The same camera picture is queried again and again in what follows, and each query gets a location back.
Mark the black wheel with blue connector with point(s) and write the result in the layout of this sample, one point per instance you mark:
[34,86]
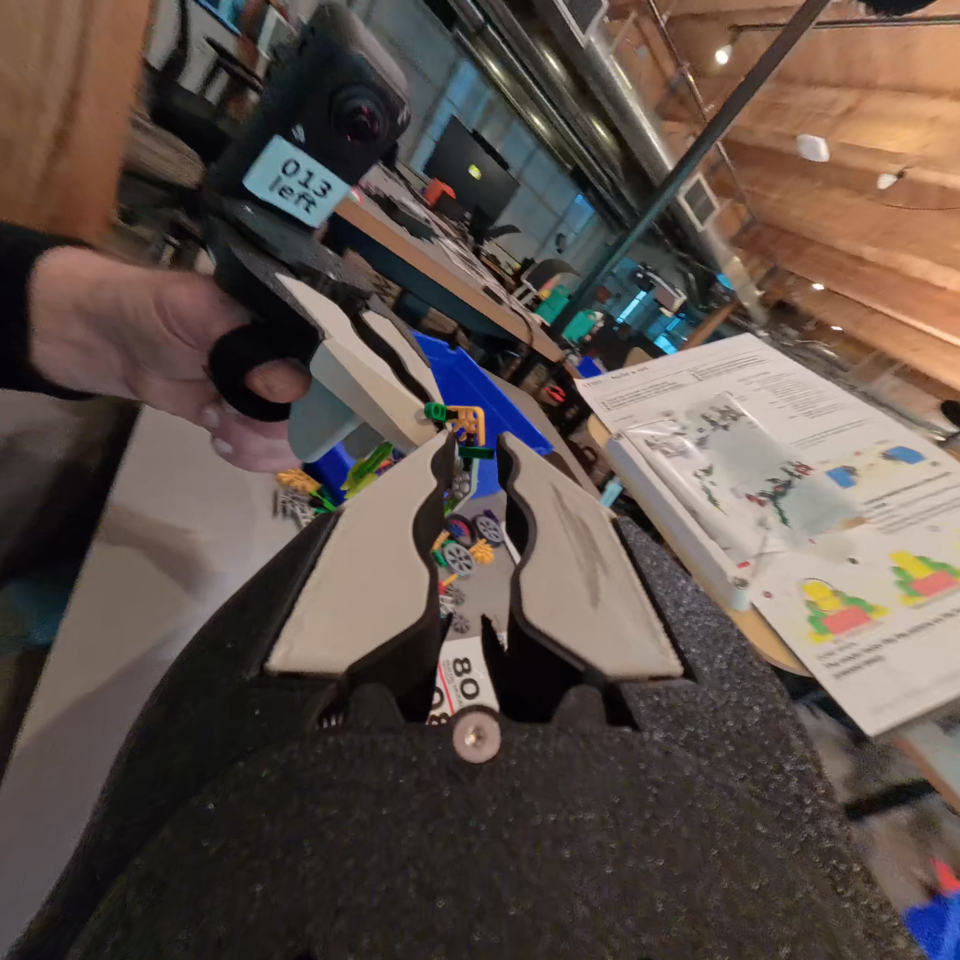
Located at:
[460,530]

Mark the gray snowflake connector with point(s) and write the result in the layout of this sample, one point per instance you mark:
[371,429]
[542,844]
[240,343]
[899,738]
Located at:
[292,508]

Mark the lime and gray toy assembly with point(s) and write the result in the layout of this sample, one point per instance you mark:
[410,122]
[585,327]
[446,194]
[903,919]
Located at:
[469,424]

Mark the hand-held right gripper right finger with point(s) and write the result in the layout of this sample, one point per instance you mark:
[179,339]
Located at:
[600,592]

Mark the blue plastic bin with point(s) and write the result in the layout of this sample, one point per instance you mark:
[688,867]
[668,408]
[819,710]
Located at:
[934,930]
[465,375]

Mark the person's left forearm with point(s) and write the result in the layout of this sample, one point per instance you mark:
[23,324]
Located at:
[30,315]

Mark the gray wheel hub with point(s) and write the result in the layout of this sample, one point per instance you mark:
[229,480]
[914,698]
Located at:
[457,559]

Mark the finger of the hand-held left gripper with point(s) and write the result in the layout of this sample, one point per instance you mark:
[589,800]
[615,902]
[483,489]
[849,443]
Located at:
[360,382]
[405,352]

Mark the teal green container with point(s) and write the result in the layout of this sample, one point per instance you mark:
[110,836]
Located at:
[581,322]

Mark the black computer monitor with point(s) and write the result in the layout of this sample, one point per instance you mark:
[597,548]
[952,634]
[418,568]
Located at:
[469,169]

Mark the white ceiling sensor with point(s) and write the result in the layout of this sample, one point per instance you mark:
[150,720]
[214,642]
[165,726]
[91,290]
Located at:
[812,148]

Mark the red object with black stripes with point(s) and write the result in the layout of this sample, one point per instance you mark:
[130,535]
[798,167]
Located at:
[946,877]

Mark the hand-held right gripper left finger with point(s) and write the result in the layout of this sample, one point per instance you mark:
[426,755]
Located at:
[352,592]

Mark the black wheel with gray hub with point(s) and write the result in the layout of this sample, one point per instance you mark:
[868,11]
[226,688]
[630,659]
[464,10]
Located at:
[489,527]

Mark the wooden panel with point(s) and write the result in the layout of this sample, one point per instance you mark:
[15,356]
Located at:
[67,97]

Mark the white paper sign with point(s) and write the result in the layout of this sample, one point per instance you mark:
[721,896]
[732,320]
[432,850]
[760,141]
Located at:
[862,637]

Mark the small blue bin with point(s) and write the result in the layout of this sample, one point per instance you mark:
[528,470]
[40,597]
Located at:
[589,366]

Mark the brown background table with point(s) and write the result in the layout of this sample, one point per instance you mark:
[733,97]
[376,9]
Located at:
[450,281]

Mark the long lime green rod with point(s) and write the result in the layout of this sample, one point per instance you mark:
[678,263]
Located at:
[324,501]

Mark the silver ventilation duct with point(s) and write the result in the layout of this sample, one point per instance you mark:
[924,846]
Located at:
[637,127]

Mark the small orange object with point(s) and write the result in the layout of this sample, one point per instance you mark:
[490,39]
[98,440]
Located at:
[439,191]

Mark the yellow fan connector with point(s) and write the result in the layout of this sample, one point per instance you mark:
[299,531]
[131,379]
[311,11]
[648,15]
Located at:
[484,553]
[296,481]

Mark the person's left hand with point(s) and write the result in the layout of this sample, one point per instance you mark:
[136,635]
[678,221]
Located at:
[127,322]

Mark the black steel pole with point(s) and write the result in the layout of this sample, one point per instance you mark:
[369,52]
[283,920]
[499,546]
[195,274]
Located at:
[705,146]

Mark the printed plastic toy bag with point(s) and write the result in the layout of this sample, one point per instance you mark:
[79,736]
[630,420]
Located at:
[465,682]

